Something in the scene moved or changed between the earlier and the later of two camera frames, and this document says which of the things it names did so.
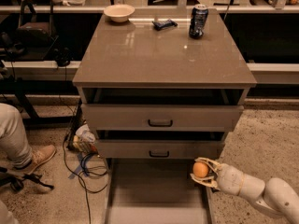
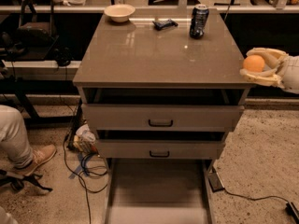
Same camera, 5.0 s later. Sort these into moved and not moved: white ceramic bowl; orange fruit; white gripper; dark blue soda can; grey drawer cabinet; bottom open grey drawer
Moved: white gripper; orange fruit
Not moved: dark blue soda can; bottom open grey drawer; white ceramic bowl; grey drawer cabinet
